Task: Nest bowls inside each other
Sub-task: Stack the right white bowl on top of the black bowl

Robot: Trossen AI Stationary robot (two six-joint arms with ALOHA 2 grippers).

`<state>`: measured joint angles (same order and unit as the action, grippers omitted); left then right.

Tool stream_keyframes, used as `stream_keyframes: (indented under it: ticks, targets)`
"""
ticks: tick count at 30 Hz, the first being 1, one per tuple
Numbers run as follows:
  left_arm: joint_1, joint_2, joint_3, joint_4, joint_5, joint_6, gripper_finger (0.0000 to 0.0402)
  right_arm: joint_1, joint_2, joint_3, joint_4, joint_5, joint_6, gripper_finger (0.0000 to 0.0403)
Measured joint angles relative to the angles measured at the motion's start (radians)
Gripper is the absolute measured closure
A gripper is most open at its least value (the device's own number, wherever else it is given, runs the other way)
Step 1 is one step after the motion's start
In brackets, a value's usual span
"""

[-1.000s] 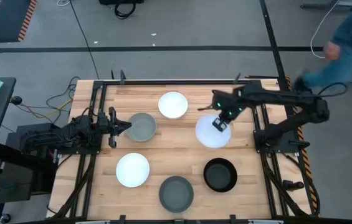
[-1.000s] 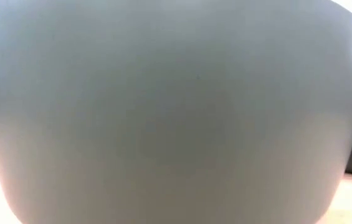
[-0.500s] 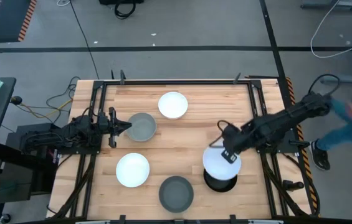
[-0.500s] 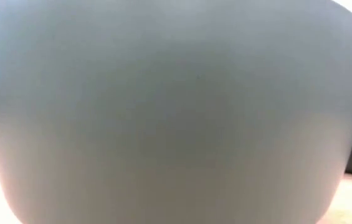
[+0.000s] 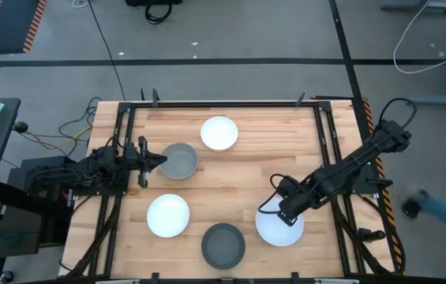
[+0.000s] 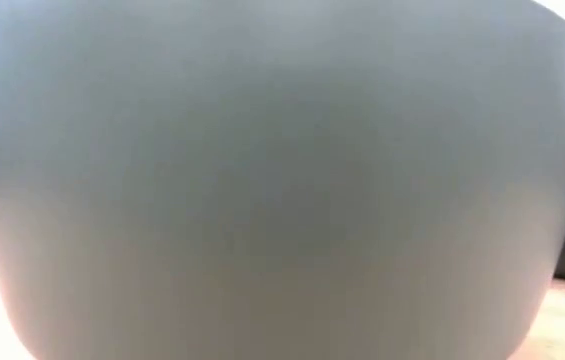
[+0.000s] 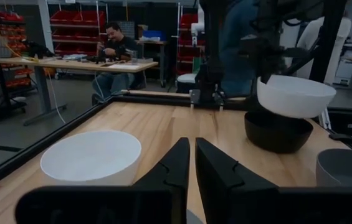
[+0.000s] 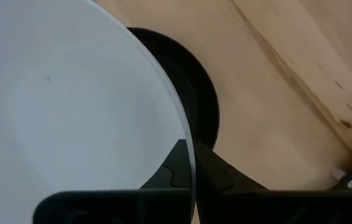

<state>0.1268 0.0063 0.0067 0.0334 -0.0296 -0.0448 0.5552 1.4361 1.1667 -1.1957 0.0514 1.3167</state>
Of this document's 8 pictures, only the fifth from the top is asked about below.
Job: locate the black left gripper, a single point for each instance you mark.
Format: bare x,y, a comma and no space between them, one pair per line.
142,161

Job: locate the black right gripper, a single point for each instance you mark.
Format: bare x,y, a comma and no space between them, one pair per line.
297,203

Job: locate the light grey bowl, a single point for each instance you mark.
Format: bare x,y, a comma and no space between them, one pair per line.
181,162

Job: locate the white bowl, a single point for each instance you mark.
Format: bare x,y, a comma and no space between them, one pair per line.
219,133
167,215
278,233

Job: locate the dark grey bowl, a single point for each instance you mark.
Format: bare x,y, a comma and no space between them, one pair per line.
223,245

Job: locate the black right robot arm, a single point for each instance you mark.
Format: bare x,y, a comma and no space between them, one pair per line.
349,165

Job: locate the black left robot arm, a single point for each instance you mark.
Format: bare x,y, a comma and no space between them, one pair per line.
96,165

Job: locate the orange black hazard tape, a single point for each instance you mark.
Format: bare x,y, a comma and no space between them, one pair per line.
384,197

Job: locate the thin black rod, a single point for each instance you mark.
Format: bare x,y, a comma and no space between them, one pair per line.
331,97

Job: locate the black equipment cabinet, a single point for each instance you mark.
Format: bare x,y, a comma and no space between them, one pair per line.
33,221

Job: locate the black round knob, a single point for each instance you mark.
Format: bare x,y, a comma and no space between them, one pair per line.
20,127

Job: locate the person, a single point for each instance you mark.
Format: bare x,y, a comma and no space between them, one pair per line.
443,211

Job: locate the black box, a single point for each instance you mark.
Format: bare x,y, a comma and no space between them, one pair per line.
153,2

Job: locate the grey desk foot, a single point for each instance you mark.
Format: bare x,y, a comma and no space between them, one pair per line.
420,6
443,98

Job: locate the black caster wheel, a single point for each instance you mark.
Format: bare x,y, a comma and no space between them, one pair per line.
6,276

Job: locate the black mat with hazard stripes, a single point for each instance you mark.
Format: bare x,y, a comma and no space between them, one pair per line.
9,25

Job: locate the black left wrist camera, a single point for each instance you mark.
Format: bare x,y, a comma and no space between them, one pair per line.
130,150

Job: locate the black aluminium table frame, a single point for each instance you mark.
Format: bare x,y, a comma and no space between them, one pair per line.
222,104

